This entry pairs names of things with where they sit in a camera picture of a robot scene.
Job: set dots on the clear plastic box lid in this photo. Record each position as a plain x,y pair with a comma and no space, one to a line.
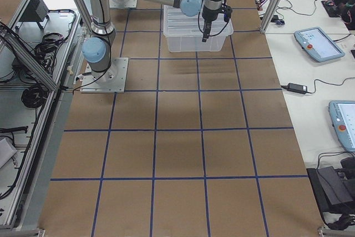
176,24

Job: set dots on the clear plastic storage box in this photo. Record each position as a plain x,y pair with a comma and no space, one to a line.
195,44

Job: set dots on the black power adapter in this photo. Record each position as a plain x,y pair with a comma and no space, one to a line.
297,88

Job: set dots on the upper blue teach pendant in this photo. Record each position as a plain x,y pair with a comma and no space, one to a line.
318,45

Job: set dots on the blue teach pendant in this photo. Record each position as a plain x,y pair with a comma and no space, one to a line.
318,45
342,117

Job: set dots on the lower blue teach pendant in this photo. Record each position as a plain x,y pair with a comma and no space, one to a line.
342,117

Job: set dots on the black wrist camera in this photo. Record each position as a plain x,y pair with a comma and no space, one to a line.
227,11

